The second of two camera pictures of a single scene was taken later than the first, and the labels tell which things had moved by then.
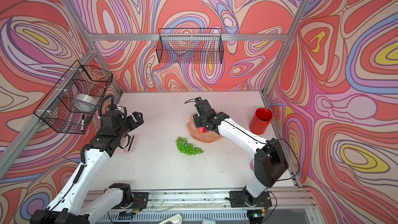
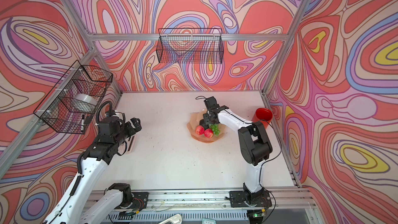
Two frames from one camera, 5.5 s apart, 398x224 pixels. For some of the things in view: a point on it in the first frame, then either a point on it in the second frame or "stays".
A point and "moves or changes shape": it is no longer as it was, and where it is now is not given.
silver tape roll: (86, 98) stays
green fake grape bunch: (187, 148) moves or changes shape
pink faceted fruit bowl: (207, 137) stays
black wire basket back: (191, 45) stays
